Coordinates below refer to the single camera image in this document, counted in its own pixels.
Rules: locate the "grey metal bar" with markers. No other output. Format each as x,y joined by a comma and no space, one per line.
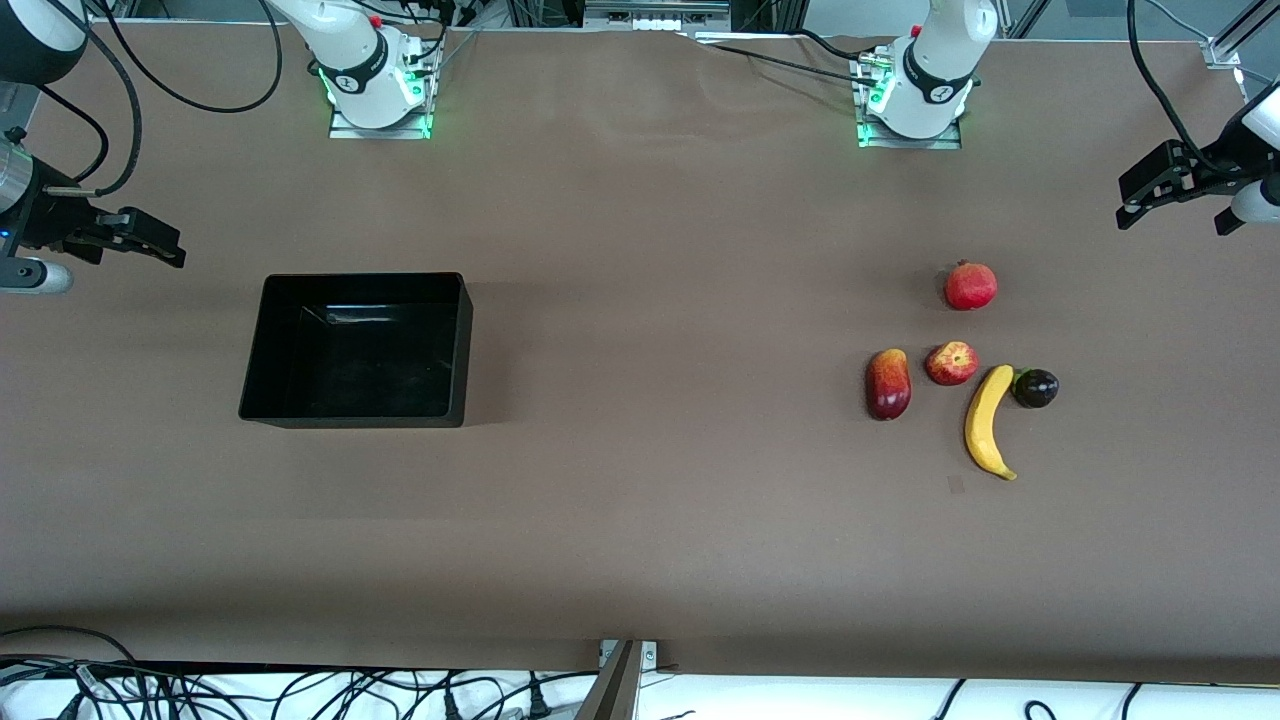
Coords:
612,690

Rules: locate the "brown paper table cover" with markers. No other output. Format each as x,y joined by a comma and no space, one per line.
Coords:
600,550

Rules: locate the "aluminium frame corner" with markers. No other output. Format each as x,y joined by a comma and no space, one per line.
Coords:
1222,52

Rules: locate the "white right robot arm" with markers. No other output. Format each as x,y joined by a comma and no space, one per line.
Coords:
350,60

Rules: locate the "aluminium arm base plate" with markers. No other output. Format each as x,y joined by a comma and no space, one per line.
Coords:
380,132
910,143

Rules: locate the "yellow banana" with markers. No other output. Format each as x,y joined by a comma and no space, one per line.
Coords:
985,425

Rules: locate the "red yellow mango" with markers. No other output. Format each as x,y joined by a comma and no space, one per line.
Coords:
888,385

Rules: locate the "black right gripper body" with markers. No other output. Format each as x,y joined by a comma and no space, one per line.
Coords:
50,221

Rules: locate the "dark purple mangosteen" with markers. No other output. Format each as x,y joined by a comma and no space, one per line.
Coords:
1038,389

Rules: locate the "red pomegranate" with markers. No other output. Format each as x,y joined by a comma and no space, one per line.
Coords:
970,287

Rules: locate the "small aluminium bracket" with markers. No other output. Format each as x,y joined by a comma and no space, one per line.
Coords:
650,655

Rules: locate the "red yellow apple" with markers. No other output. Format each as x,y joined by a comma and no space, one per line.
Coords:
952,364

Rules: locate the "black plastic box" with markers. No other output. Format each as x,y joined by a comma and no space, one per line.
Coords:
360,360

